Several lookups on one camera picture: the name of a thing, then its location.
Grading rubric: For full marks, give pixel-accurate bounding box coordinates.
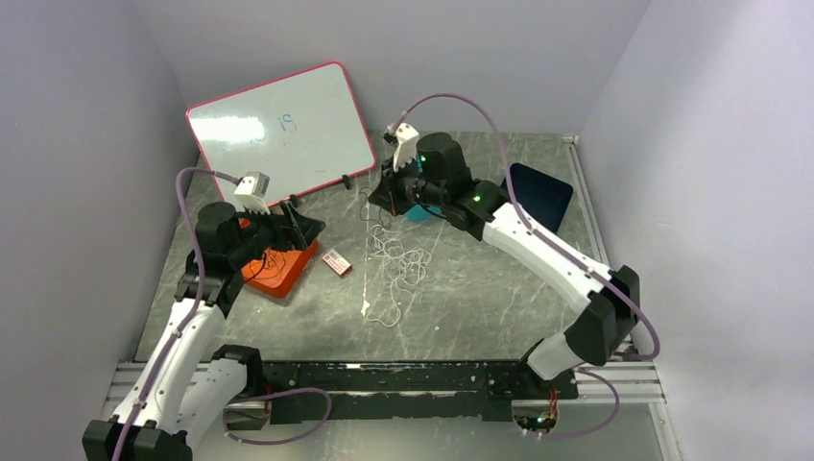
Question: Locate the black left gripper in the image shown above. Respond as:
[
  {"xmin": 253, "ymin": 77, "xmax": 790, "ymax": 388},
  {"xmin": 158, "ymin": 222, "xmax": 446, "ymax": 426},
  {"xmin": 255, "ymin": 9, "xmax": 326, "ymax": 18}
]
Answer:
[{"xmin": 228, "ymin": 198, "xmax": 325, "ymax": 267}]

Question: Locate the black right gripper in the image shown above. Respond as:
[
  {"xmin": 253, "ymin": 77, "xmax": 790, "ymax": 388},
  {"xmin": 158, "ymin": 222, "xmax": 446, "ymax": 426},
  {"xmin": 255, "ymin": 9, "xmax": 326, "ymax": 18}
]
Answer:
[{"xmin": 369, "ymin": 152, "xmax": 447, "ymax": 217}]

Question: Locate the dark cable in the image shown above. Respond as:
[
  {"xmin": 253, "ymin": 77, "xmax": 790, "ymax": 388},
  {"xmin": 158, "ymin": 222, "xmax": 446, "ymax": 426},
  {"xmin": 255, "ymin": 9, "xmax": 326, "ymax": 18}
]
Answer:
[{"xmin": 244, "ymin": 248, "xmax": 291, "ymax": 284}]

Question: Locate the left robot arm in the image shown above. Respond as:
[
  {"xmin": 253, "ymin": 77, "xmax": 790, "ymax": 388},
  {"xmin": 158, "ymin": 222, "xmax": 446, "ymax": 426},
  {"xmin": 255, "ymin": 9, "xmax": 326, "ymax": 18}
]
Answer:
[{"xmin": 82, "ymin": 202, "xmax": 325, "ymax": 460}]

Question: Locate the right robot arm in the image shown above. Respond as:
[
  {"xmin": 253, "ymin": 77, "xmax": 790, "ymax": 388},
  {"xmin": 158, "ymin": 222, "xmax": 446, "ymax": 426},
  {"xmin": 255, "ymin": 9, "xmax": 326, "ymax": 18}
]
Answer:
[{"xmin": 369, "ymin": 125, "xmax": 639, "ymax": 398}]

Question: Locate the teal square tray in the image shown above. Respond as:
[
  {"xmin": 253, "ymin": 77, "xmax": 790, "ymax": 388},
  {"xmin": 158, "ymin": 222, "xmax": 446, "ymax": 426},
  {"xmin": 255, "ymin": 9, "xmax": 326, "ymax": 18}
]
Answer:
[{"xmin": 405, "ymin": 205, "xmax": 443, "ymax": 223}]

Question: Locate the small red white card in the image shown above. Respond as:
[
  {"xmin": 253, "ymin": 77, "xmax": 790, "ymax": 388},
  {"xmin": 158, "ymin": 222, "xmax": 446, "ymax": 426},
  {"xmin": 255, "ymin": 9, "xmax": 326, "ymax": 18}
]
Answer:
[{"xmin": 322, "ymin": 249, "xmax": 352, "ymax": 278}]

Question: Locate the orange square tray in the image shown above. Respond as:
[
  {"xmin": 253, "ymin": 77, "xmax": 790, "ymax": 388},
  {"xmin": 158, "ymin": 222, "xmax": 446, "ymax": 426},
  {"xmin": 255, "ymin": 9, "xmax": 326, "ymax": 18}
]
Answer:
[{"xmin": 242, "ymin": 240, "xmax": 319, "ymax": 299}]

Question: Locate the pink framed whiteboard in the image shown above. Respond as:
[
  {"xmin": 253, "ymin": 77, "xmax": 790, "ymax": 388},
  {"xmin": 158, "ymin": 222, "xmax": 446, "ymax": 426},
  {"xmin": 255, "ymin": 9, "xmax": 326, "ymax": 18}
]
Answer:
[{"xmin": 186, "ymin": 61, "xmax": 376, "ymax": 205}]

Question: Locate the dark blue square tray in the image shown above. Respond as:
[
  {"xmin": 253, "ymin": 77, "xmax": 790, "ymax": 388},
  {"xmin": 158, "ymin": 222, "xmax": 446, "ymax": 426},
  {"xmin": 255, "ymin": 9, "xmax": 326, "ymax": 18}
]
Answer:
[{"xmin": 501, "ymin": 163, "xmax": 574, "ymax": 233}]

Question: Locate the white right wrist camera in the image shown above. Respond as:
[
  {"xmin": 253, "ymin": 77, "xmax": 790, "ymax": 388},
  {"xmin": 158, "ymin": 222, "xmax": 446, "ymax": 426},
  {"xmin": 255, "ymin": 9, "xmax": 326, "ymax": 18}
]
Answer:
[{"xmin": 384, "ymin": 123, "xmax": 419, "ymax": 172}]

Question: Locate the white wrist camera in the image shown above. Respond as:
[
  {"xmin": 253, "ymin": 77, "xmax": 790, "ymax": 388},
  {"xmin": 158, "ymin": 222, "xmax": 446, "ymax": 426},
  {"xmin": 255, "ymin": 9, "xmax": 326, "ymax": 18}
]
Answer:
[
  {"xmin": 384, "ymin": 123, "xmax": 419, "ymax": 172},
  {"xmin": 233, "ymin": 172, "xmax": 271, "ymax": 215}
]

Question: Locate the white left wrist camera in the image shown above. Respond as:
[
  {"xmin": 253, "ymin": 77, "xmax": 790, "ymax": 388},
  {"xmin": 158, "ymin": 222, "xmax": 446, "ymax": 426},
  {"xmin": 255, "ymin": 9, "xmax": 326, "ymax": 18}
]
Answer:
[{"xmin": 233, "ymin": 172, "xmax": 271, "ymax": 215}]

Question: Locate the tangled cable pile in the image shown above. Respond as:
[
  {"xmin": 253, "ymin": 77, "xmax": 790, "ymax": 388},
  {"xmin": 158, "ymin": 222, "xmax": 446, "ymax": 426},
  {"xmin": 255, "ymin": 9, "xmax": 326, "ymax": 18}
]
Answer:
[{"xmin": 359, "ymin": 187, "xmax": 434, "ymax": 329}]

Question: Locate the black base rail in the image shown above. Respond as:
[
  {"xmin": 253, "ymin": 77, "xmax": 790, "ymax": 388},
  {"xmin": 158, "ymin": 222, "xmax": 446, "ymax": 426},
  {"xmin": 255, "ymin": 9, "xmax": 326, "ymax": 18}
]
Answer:
[{"xmin": 201, "ymin": 340, "xmax": 580, "ymax": 426}]

